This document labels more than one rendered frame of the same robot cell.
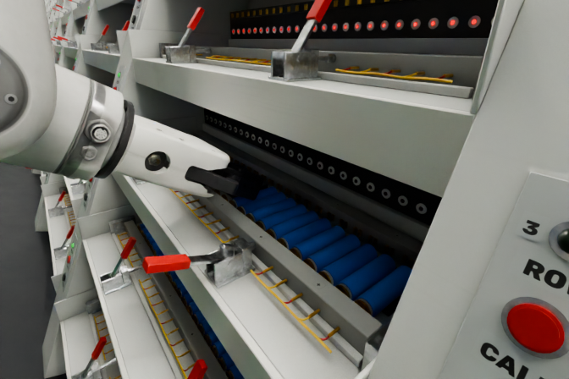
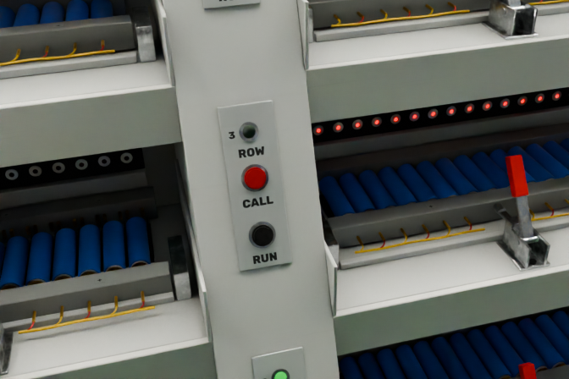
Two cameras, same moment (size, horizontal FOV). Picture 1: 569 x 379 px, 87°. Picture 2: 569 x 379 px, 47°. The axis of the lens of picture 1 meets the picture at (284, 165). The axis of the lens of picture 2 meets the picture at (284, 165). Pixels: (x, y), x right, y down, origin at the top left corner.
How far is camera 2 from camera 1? 0.32 m
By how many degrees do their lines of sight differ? 57
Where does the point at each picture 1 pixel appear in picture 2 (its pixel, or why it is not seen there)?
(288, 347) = (124, 337)
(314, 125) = (29, 140)
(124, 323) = not seen: outside the picture
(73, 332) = not seen: outside the picture
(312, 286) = (96, 285)
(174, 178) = not seen: outside the picture
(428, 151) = (154, 118)
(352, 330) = (155, 281)
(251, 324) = (79, 356)
